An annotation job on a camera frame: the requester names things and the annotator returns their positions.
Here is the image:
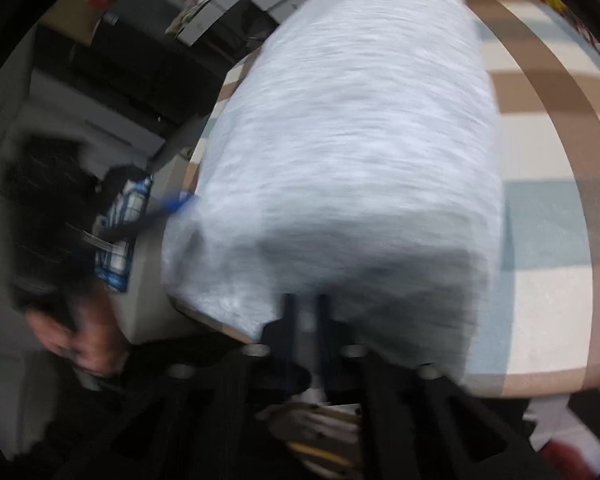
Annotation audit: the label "brown white checked blanket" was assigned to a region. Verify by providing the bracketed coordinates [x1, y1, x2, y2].
[185, 0, 600, 398]

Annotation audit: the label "white papers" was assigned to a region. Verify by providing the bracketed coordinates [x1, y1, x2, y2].
[257, 400, 368, 471]

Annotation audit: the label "grey sweatshirt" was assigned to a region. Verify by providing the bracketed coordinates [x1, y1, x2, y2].
[160, 0, 506, 386]

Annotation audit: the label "pale grey furniture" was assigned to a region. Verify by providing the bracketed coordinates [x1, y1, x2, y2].
[112, 115, 216, 346]

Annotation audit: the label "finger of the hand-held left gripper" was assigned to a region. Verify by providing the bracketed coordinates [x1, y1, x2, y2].
[100, 192, 198, 241]

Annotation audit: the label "person's left hand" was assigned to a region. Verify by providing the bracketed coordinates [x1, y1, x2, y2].
[27, 285, 131, 386]

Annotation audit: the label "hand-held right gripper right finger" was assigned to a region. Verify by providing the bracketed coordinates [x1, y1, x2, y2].
[315, 292, 561, 480]

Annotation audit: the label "red object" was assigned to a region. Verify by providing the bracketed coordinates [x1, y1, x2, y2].
[540, 437, 600, 480]

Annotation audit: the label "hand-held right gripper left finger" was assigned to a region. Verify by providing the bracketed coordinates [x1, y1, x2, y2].
[55, 292, 301, 480]

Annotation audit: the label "black cabinet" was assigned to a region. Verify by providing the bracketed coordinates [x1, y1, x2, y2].
[32, 0, 241, 128]

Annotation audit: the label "brown cardboard box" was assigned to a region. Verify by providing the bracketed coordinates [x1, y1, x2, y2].
[37, 0, 148, 46]

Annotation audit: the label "pack of water bottles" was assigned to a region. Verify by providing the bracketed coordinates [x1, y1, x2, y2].
[94, 177, 155, 295]

